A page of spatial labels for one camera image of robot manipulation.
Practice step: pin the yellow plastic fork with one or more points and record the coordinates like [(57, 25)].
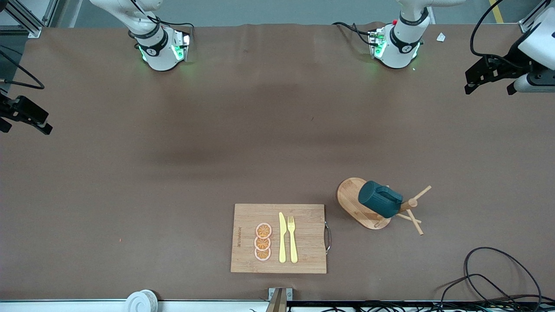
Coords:
[(293, 242)]

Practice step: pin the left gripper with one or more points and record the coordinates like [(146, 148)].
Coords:
[(512, 60)]

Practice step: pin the aluminium frame profile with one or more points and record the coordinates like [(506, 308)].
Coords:
[(530, 19), (26, 19)]

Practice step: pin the white table edge rail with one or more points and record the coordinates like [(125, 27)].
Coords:
[(65, 306)]

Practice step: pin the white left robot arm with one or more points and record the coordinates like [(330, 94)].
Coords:
[(399, 47)]

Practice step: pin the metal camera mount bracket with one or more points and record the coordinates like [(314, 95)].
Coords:
[(279, 301)]

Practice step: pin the orange slice toy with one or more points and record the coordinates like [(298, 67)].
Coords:
[(263, 230)]

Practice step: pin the wooden mug tree stand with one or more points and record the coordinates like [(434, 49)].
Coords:
[(351, 201)]

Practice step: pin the white tape roll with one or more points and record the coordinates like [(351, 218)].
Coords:
[(141, 302)]

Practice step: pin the dark green cup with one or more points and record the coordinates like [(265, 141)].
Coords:
[(379, 200)]

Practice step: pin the white paper scrap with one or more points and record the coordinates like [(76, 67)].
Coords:
[(441, 37)]

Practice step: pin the yellow plastic knife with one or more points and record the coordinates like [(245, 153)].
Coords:
[(282, 238)]

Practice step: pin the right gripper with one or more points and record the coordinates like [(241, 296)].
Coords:
[(9, 107)]

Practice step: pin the brown table cover sheet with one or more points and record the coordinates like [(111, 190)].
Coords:
[(130, 173)]

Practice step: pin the bamboo cutting board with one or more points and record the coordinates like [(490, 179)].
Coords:
[(308, 242)]

